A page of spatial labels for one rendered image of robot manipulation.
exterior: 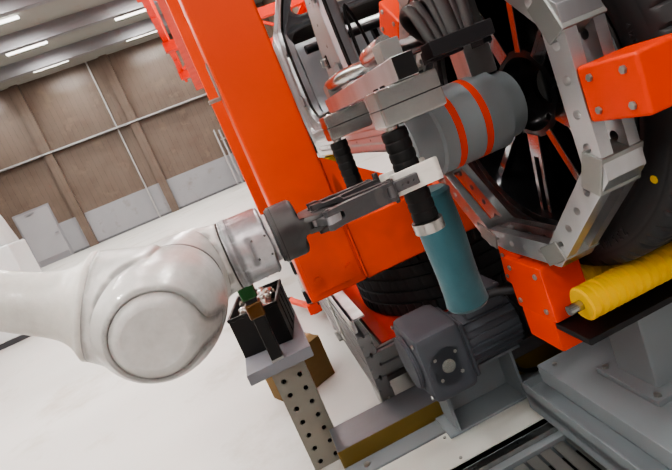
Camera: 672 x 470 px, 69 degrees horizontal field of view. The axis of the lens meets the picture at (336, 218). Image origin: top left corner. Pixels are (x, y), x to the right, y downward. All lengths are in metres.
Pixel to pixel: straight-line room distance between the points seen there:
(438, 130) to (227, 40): 0.63
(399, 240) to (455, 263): 0.35
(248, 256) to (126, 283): 0.20
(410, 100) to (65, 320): 0.45
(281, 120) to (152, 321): 0.89
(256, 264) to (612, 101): 0.45
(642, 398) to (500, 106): 0.64
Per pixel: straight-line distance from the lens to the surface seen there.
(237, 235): 0.60
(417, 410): 1.46
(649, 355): 1.13
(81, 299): 0.46
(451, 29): 0.67
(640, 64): 0.61
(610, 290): 0.90
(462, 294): 1.02
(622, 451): 1.19
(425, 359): 1.19
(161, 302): 0.41
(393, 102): 0.64
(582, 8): 0.69
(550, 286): 0.94
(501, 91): 0.86
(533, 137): 0.98
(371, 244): 1.30
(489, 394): 1.50
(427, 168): 0.65
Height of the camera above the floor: 0.94
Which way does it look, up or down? 10 degrees down
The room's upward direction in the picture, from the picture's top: 22 degrees counter-clockwise
